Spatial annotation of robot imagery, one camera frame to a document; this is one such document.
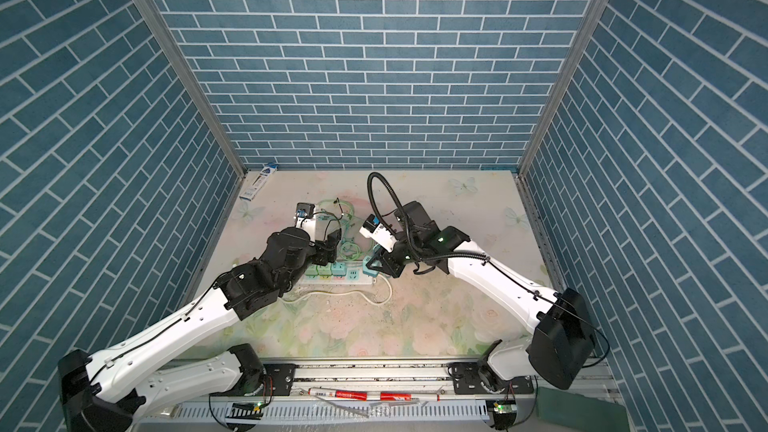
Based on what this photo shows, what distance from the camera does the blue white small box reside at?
114 centimetres

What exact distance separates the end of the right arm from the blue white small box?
2.36 ft

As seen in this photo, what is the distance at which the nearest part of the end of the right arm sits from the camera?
0.56m
